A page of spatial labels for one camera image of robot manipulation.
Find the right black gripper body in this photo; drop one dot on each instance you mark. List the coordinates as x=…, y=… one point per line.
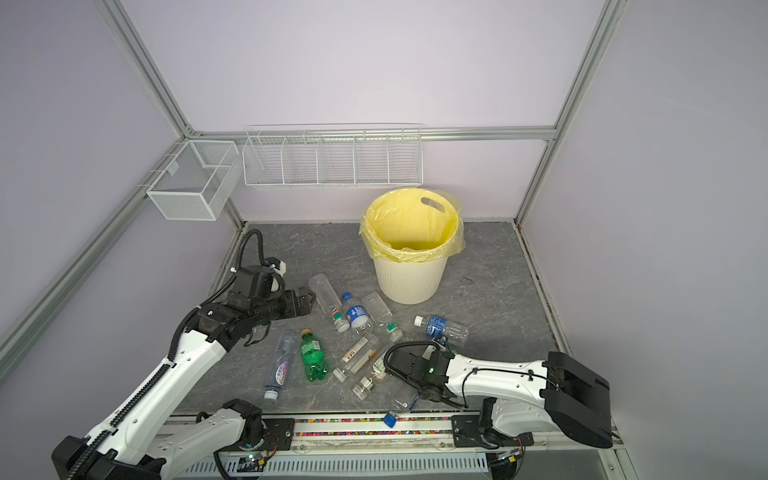
x=409, y=354

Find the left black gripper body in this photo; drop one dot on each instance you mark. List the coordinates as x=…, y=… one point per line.
x=280, y=307

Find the clear bottle purple label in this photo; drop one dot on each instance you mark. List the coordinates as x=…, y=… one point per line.
x=277, y=375

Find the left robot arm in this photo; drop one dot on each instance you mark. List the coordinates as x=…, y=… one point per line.
x=124, y=444

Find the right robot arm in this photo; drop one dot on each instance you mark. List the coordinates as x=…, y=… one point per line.
x=518, y=398

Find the white plastic waste bin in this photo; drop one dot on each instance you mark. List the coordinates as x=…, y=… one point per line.
x=409, y=284

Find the yellow plastic bin liner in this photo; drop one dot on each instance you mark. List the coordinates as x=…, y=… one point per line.
x=413, y=225

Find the blue label bottle white cap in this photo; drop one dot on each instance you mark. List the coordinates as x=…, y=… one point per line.
x=434, y=326

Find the clear bottle yellow white label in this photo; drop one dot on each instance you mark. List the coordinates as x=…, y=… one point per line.
x=356, y=357

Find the clear bottle green neck label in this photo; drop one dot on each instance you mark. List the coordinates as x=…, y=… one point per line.
x=381, y=314

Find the clear bottle green white label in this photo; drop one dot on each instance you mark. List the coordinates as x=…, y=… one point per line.
x=375, y=375

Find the clear bottle red green label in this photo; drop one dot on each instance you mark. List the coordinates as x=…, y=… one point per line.
x=329, y=301

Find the green bottle left yellow cap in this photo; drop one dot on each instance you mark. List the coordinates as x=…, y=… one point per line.
x=313, y=356

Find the clear bottle blue label cap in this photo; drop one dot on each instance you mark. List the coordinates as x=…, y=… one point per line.
x=357, y=315

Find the small white mesh basket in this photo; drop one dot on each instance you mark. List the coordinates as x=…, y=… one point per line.
x=197, y=181

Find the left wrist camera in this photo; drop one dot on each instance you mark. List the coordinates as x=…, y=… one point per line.
x=277, y=265

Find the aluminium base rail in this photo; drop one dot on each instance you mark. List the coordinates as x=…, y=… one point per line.
x=350, y=445

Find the long white wire basket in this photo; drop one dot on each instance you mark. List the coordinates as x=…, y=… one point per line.
x=373, y=155

